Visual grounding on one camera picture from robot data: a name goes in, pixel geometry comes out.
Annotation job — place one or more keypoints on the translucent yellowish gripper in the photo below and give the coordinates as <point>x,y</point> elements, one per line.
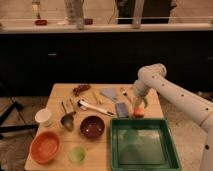
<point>138,102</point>

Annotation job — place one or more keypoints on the silver fork orange handle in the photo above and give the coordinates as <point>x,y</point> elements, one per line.
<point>124,93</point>

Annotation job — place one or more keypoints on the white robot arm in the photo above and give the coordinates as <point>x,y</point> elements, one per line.
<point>195,107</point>

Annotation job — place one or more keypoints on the green plastic cup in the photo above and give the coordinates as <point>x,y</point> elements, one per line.
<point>77,154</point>

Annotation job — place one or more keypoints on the white cup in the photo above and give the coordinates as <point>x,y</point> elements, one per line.
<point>44,117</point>

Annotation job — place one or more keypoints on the orange round fruit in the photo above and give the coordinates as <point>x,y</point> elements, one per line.
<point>139,112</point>

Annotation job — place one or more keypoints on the blue sponge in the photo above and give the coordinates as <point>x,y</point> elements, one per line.
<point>121,109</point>

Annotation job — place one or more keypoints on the grey blue cloth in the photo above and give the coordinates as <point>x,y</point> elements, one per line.
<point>109,93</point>

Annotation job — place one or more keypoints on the green plastic tray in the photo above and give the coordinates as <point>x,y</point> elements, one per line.
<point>142,145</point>

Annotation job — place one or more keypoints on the yellow banana toy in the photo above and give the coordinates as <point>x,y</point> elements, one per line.
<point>98,101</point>

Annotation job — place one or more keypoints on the dark purple bowl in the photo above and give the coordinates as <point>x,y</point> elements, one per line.
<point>92,127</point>

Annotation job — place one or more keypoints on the dark red grapes bunch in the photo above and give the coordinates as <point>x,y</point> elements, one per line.
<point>80,88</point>

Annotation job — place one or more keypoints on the small cardboard box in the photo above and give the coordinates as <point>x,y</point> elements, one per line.
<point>68,106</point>

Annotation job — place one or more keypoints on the orange bowl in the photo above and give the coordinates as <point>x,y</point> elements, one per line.
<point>44,147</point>

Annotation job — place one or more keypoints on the red bowl on shelf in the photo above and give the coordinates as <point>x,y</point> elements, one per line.
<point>40,22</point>

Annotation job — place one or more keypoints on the black tripod stand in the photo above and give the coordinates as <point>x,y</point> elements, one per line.
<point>11,119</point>

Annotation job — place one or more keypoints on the white bottle on shelf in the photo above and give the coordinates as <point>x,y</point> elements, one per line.
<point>35,7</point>

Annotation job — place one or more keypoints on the white handled spatula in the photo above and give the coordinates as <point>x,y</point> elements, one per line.
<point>84,105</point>

